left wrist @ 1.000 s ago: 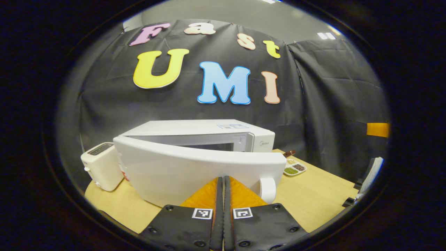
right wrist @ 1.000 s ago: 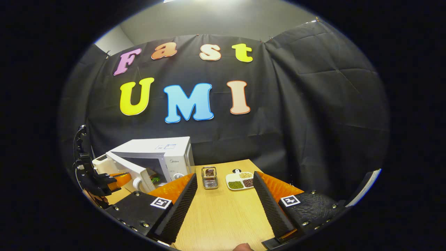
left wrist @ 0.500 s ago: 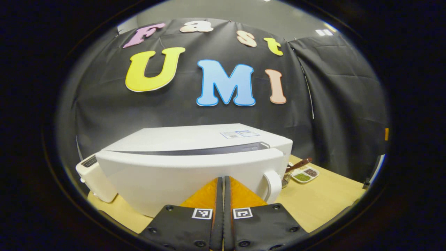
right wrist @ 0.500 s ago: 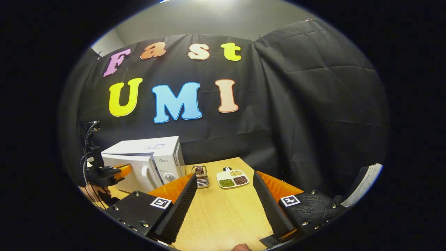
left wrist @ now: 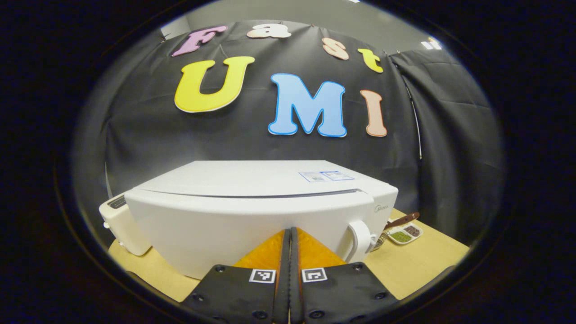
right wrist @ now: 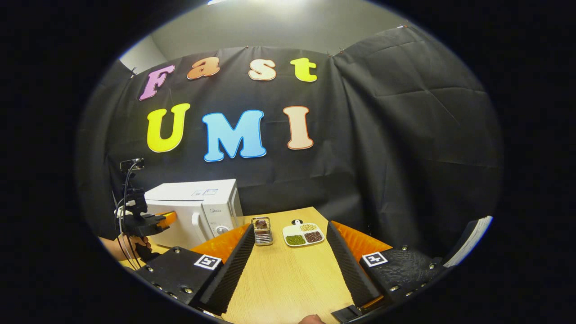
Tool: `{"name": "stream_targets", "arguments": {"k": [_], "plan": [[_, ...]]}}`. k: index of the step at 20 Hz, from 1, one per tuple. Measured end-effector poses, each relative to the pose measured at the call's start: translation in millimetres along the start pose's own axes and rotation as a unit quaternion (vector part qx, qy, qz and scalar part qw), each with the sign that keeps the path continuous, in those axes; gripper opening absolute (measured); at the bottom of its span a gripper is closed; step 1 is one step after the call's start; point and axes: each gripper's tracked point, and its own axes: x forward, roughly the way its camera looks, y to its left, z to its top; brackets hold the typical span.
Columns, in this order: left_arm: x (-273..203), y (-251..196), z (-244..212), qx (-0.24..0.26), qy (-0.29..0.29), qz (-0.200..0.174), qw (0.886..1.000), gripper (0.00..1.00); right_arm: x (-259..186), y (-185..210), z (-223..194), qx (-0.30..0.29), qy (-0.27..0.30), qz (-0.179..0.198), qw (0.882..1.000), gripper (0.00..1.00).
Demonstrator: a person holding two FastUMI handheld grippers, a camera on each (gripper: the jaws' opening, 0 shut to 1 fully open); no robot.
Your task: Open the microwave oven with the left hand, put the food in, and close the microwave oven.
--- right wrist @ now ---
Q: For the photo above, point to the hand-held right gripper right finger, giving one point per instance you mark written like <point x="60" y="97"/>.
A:
<point x="348" y="270"/>

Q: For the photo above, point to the white microwave oven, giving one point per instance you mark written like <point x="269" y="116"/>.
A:
<point x="189" y="193"/>

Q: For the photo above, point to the white divided plate of grains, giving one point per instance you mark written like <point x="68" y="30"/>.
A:
<point x="290" y="231"/>

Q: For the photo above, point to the black backdrop cloth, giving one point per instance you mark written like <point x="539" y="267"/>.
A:
<point x="405" y="157"/>

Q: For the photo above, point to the brown spoon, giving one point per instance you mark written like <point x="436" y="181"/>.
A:
<point x="261" y="222"/>

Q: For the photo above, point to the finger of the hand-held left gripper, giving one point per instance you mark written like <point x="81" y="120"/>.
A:
<point x="170" y="218"/>

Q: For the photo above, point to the large ceiling light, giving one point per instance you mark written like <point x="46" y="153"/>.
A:
<point x="218" y="2"/>

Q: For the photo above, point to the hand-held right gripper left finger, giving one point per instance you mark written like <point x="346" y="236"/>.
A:
<point x="234" y="270"/>

